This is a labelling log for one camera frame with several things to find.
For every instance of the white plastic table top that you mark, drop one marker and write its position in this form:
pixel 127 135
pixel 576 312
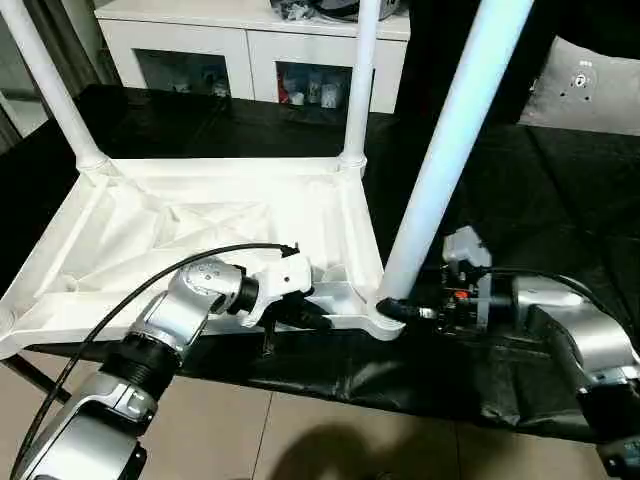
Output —
pixel 200 210

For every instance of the white plastic table leg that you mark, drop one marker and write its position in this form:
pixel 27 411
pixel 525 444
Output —
pixel 450 140
pixel 50 90
pixel 358 80
pixel 5 318

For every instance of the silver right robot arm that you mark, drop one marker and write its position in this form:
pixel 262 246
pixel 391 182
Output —
pixel 580 340

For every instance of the black table mat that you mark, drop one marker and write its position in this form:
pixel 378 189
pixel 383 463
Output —
pixel 560 200

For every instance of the light grey cushion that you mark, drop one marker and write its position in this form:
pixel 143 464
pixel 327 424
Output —
pixel 590 90

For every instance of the black work table leg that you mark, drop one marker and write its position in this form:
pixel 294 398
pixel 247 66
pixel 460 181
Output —
pixel 45 380

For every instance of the black tall cabinet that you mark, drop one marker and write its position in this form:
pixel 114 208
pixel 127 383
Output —
pixel 430 50

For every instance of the white glass-door cabinet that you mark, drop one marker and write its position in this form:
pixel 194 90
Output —
pixel 240 45

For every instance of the grey carry case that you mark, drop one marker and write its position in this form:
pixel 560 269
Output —
pixel 320 8

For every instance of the grey curtain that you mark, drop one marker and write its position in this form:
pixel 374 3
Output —
pixel 60 50

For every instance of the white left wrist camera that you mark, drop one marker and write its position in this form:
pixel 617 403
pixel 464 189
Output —
pixel 285 275

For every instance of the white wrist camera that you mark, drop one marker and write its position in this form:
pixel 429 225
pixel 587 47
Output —
pixel 285 275
pixel 465 248

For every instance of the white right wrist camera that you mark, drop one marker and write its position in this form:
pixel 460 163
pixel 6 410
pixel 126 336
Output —
pixel 465 248

